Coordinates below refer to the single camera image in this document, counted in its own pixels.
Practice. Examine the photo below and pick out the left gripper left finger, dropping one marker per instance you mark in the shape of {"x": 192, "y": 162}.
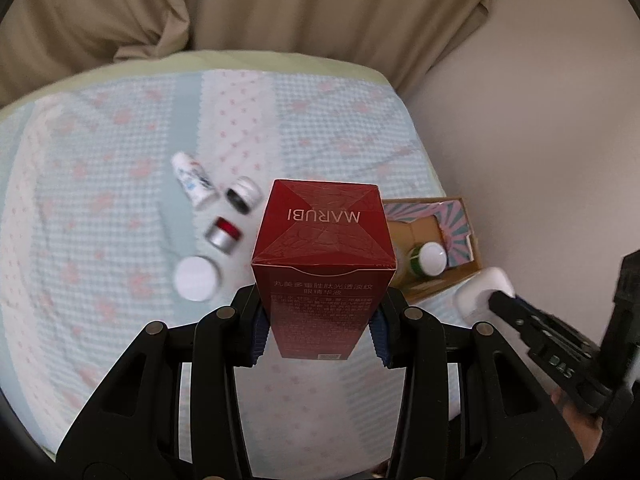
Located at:
{"x": 168, "y": 408}

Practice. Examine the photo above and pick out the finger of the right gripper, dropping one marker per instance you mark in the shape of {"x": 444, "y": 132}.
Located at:
{"x": 542, "y": 333}

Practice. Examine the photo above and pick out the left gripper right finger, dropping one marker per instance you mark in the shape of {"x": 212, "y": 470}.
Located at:
{"x": 470, "y": 408}

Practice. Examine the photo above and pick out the white earbuds case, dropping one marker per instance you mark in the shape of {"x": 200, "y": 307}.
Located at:
{"x": 471, "y": 298}

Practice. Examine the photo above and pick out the light green jar white lid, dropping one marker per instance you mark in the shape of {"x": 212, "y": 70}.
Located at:
{"x": 196, "y": 278}

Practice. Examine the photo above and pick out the dark green jar white lid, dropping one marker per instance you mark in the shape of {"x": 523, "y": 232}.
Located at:
{"x": 428, "y": 259}

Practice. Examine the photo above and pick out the cardboard box pink lining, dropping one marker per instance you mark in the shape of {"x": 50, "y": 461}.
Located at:
{"x": 414, "y": 221}

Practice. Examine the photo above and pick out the red silver small jar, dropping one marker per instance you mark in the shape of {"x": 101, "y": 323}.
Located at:
{"x": 223, "y": 235}

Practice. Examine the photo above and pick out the red Marubi carton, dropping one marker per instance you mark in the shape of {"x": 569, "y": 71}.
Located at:
{"x": 322, "y": 261}

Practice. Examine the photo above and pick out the white pill bottle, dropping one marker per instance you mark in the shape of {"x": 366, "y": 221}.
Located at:
{"x": 194, "y": 181}

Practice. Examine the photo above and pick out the black jar silver lid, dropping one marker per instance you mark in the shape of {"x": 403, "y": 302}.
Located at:
{"x": 244, "y": 195}

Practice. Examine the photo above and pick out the person's right hand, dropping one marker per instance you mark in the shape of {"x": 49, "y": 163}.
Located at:
{"x": 586, "y": 429}

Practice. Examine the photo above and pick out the blue checked floral bedsheet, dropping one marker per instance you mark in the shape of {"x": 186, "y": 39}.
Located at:
{"x": 82, "y": 271}

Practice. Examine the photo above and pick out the beige right curtain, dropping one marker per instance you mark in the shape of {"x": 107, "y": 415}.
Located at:
{"x": 401, "y": 39}

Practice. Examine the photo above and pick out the beige curtain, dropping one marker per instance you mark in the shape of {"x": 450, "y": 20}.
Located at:
{"x": 44, "y": 41}
{"x": 401, "y": 39}

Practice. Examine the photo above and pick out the beige left curtain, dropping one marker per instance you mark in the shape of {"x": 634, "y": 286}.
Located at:
{"x": 44, "y": 41}

